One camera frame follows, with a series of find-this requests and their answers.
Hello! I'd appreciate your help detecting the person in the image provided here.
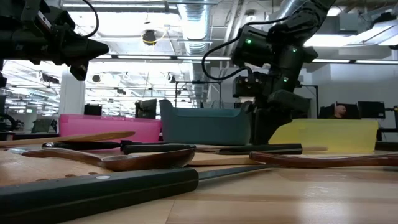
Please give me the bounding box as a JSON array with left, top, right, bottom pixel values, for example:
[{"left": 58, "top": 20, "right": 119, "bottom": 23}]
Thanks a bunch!
[{"left": 329, "top": 105, "right": 348, "bottom": 120}]

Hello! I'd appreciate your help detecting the wrist camera black cable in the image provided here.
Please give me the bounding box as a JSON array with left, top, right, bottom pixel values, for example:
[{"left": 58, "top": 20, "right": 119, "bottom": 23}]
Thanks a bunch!
[
  {"left": 201, "top": 16, "right": 292, "bottom": 82},
  {"left": 80, "top": 0, "right": 101, "bottom": 39}
]

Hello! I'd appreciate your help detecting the black tilted monitor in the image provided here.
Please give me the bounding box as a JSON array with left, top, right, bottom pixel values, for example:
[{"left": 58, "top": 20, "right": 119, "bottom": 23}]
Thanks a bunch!
[{"left": 134, "top": 98, "right": 158, "bottom": 120}]

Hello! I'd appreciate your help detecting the dark wooden spoon steel handle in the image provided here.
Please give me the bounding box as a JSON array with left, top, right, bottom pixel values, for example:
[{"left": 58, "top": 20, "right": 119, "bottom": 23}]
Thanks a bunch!
[{"left": 6, "top": 146, "right": 198, "bottom": 172}]

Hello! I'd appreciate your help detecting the black knife with steel pommel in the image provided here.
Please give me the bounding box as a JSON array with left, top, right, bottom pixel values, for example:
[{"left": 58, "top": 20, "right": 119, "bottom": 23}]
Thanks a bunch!
[{"left": 42, "top": 139, "right": 170, "bottom": 152}]

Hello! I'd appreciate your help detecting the black metal frame stand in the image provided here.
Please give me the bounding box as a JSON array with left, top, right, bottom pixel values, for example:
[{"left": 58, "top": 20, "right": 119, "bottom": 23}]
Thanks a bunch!
[
  {"left": 298, "top": 84, "right": 319, "bottom": 119},
  {"left": 174, "top": 80, "right": 223, "bottom": 109}
]

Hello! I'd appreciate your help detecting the black desk monitor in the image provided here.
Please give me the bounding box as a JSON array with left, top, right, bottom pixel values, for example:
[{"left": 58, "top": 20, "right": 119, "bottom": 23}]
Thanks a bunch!
[
  {"left": 357, "top": 101, "right": 387, "bottom": 119},
  {"left": 335, "top": 102, "right": 361, "bottom": 120},
  {"left": 318, "top": 105, "right": 335, "bottom": 120}
]

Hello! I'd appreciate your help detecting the bamboo fork spatula with label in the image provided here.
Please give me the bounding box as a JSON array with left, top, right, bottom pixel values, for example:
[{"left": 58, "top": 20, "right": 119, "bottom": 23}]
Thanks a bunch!
[{"left": 0, "top": 151, "right": 114, "bottom": 187}]

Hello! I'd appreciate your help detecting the black-handled kitchen knife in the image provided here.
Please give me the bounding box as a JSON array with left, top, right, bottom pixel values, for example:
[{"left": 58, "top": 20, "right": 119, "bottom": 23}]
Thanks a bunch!
[
  {"left": 216, "top": 143, "right": 303, "bottom": 156},
  {"left": 121, "top": 143, "right": 197, "bottom": 156}
]

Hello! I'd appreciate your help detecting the long black-handled riveted knife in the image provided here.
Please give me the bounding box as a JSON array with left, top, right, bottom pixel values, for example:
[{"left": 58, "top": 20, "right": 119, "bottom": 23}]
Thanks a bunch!
[{"left": 0, "top": 164, "right": 280, "bottom": 224}]

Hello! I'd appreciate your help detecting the white building column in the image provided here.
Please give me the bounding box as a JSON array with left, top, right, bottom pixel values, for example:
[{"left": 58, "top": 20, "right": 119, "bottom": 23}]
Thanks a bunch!
[{"left": 58, "top": 67, "right": 86, "bottom": 116}]

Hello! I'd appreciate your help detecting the small black monitor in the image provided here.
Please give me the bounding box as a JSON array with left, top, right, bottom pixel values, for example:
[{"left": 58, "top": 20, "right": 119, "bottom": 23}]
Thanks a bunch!
[{"left": 83, "top": 104, "right": 103, "bottom": 117}]

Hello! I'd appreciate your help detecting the left wrist camera black cable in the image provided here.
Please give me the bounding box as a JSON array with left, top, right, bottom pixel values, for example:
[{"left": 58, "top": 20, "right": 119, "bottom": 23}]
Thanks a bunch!
[{"left": 80, "top": 0, "right": 101, "bottom": 39}]

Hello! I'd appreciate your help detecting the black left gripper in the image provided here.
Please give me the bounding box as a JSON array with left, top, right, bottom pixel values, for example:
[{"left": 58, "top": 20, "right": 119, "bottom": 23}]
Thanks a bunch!
[{"left": 17, "top": 14, "right": 109, "bottom": 82}]

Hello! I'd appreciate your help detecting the long ceiling light strip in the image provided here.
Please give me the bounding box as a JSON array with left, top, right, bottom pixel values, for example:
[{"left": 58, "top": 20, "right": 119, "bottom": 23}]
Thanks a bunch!
[{"left": 93, "top": 54, "right": 398, "bottom": 65}]

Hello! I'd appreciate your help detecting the yellow translucent plastic bin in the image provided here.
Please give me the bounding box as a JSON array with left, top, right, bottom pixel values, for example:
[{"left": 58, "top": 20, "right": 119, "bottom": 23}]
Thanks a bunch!
[{"left": 268, "top": 118, "right": 380, "bottom": 154}]

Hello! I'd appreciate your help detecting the right wrist camera black cable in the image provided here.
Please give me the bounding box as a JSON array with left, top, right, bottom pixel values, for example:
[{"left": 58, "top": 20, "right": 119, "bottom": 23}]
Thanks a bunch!
[{"left": 201, "top": 16, "right": 292, "bottom": 82}]

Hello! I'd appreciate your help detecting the large silver ceiling duct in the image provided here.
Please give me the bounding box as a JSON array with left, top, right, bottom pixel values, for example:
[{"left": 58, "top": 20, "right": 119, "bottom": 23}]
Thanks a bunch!
[{"left": 176, "top": 0, "right": 216, "bottom": 105}]

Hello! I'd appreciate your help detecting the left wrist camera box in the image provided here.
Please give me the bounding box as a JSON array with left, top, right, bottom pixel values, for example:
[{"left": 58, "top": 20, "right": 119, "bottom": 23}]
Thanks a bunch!
[{"left": 21, "top": 0, "right": 77, "bottom": 32}]

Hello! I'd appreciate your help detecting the pink translucent plastic bin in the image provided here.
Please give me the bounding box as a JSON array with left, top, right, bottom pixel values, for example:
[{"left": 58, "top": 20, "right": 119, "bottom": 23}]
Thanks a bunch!
[{"left": 58, "top": 113, "right": 162, "bottom": 144}]

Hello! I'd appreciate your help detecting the slanted silver ceiling duct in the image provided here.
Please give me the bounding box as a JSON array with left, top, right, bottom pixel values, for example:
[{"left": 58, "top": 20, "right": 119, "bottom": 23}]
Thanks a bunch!
[{"left": 274, "top": 0, "right": 312, "bottom": 20}]

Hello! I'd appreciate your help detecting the teal plastic bin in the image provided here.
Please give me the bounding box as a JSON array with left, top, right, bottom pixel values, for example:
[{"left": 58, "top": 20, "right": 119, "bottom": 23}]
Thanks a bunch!
[{"left": 159, "top": 98, "right": 253, "bottom": 146}]

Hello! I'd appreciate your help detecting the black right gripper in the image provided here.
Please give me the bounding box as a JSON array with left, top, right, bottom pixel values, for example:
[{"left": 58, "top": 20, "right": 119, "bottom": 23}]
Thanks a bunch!
[{"left": 241, "top": 72, "right": 312, "bottom": 146}]

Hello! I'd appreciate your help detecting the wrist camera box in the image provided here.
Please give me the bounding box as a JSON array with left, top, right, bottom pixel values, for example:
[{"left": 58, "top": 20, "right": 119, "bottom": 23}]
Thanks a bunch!
[
  {"left": 21, "top": 0, "right": 77, "bottom": 32},
  {"left": 232, "top": 75, "right": 261, "bottom": 98}
]

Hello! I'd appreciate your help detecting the black ceiling cable reel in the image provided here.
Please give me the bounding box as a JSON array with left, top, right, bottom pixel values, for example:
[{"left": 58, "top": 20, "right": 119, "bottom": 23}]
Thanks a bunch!
[{"left": 142, "top": 29, "right": 158, "bottom": 47}]

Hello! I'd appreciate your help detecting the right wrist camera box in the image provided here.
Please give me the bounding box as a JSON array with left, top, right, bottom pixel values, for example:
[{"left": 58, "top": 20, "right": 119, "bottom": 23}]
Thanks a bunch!
[{"left": 232, "top": 75, "right": 261, "bottom": 98}]

